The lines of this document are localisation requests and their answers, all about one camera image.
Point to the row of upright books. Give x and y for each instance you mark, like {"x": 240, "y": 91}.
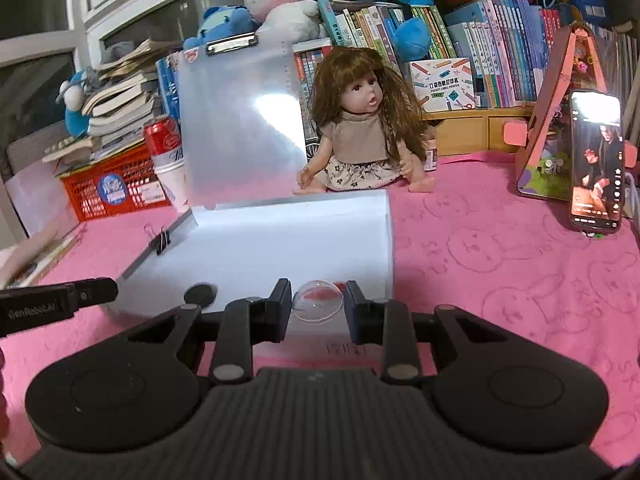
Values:
{"x": 500, "y": 50}

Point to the small blue plush toy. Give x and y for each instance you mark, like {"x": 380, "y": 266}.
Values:
{"x": 225, "y": 22}

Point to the white plastic storage case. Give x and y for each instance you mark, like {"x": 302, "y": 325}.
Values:
{"x": 280, "y": 240}

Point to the red drink can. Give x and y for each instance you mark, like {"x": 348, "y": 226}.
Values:
{"x": 162, "y": 137}

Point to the long-haired doll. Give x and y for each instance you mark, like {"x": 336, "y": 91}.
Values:
{"x": 357, "y": 130}

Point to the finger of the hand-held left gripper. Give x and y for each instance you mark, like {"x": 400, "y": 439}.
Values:
{"x": 95, "y": 291}

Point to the flat notebooks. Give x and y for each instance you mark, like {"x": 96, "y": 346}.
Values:
{"x": 35, "y": 260}

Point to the plain black binder clip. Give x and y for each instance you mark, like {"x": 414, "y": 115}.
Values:
{"x": 161, "y": 241}

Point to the pink cardboard stand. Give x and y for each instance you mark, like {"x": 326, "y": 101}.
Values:
{"x": 547, "y": 125}

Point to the stack of blue workbooks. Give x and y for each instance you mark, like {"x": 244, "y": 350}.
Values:
{"x": 167, "y": 85}

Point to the small bottle with pink label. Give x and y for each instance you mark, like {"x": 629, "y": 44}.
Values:
{"x": 431, "y": 157}

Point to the white pencil-print carton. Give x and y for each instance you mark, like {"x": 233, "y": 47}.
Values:
{"x": 442, "y": 85}

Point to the red basket with round sticker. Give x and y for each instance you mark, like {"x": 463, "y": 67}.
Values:
{"x": 130, "y": 190}

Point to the stack of worn books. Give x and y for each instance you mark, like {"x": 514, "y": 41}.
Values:
{"x": 122, "y": 105}

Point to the smartphone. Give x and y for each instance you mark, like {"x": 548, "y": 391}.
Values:
{"x": 597, "y": 160}

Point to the row of thin booklets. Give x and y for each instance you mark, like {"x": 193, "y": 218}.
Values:
{"x": 622, "y": 60}

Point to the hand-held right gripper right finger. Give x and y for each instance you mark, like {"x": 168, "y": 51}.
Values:
{"x": 353, "y": 312}

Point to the pink printed blanket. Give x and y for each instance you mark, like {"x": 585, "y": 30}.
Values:
{"x": 480, "y": 270}

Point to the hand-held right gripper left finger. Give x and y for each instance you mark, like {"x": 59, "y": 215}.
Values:
{"x": 281, "y": 310}

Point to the white paper cup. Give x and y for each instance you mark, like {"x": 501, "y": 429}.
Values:
{"x": 172, "y": 182}

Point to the clear dome with red base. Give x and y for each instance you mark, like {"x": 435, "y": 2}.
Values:
{"x": 317, "y": 302}

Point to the wooden drawer unit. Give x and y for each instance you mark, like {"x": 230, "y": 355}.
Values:
{"x": 470, "y": 127}

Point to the blue and white plush toy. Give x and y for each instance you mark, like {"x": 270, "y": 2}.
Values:
{"x": 75, "y": 110}

